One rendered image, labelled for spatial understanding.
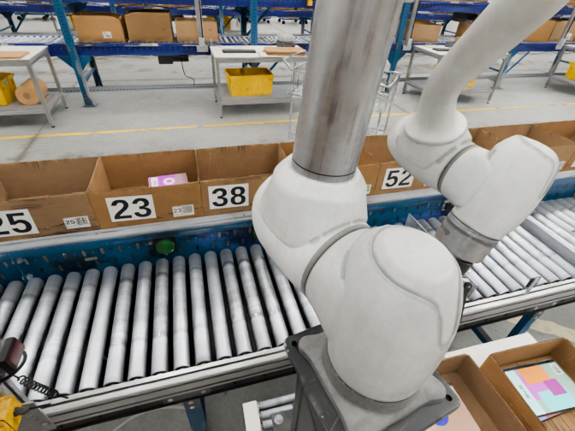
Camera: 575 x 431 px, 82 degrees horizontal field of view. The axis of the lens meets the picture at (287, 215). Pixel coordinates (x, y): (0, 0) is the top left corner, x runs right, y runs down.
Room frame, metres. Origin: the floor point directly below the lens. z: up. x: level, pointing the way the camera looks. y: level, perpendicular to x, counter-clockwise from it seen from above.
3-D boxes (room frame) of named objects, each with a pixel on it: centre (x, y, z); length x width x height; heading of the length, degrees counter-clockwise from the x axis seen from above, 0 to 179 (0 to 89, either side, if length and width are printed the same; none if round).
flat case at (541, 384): (0.50, -0.78, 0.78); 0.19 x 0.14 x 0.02; 104
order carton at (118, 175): (1.15, 0.58, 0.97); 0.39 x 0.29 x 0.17; 108
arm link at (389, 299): (0.30, -0.15, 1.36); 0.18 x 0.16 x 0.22; 35
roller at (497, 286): (1.12, -0.81, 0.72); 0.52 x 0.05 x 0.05; 18
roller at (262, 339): (0.82, 0.12, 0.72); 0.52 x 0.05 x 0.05; 18
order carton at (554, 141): (1.75, -1.28, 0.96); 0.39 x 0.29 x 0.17; 107
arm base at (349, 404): (0.30, -0.17, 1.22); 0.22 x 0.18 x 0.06; 118
